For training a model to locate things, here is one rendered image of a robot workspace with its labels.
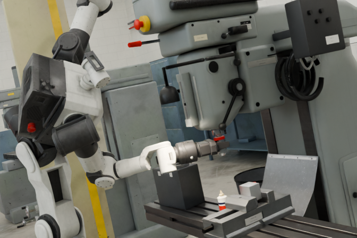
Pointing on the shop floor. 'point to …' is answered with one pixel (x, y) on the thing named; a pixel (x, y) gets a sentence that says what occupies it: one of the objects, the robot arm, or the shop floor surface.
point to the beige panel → (107, 228)
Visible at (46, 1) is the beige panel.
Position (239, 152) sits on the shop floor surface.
